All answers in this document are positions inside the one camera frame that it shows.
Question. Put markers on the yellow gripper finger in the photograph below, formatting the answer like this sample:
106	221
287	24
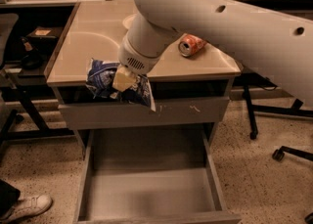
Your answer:
124	78

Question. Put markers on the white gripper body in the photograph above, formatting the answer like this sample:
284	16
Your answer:
133	59

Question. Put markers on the blue chip bag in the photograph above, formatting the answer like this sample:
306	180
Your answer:
99	81

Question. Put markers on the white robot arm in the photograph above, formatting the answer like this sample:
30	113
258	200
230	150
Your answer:
272	44

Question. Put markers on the grey drawer cabinet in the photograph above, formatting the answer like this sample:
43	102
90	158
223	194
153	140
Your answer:
95	30

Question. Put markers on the closed grey top drawer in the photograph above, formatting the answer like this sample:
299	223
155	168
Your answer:
120	115

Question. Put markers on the open grey middle drawer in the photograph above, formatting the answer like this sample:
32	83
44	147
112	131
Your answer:
150	175

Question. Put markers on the white bowl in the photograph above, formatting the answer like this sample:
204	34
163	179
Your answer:
127	22

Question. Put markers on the orange soda can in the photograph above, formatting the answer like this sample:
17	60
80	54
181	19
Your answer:
189	45

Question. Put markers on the black box with label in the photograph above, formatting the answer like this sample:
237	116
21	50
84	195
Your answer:
45	35

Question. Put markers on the black bottle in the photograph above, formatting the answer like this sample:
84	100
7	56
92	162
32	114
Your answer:
32	58

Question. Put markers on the white sneaker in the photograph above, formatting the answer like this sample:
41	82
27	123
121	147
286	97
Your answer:
27	207

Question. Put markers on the black desk leg with caster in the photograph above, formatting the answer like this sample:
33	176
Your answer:
294	110

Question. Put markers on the black chair caster base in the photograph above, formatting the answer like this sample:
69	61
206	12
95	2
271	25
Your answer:
280	153

